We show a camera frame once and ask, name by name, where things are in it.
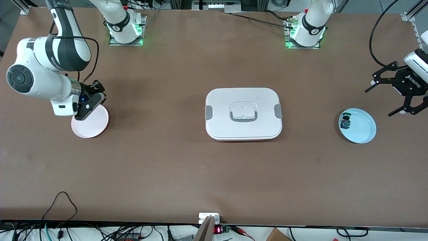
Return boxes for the aluminium camera mount profile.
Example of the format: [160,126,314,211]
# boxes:
[193,215,215,241]

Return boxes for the aluminium frame rail with holes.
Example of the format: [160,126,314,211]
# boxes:
[401,0,428,56]

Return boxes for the white power strip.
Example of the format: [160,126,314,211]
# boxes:
[192,0,242,14]

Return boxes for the brown cardboard box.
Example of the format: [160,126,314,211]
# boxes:
[266,228,292,241]

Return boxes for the pink round plate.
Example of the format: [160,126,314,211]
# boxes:
[71,105,109,139]

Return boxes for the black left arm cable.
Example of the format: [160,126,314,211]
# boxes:
[369,0,402,69]

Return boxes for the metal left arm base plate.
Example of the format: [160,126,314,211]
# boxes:
[284,18,321,50]

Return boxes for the black looped cable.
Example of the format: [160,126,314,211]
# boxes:
[42,191,78,231]

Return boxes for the red clip test leads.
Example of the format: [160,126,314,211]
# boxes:
[231,226,255,241]

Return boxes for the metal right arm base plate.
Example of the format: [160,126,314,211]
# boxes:
[109,15,147,46]

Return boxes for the aluminium frame profile corner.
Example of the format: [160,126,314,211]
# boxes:
[13,0,34,15]

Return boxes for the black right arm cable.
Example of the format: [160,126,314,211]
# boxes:
[50,20,100,89]

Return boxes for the white lunch box grey handle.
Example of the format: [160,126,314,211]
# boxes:
[205,87,283,142]

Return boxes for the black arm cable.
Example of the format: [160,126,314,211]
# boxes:
[50,20,100,89]
[369,0,402,69]

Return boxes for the light blue round plate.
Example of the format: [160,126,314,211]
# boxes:
[338,108,377,144]

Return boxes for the black cable across table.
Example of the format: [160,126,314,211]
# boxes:
[225,12,296,29]

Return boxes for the white mounting bracket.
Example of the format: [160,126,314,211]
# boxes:
[199,213,221,224]

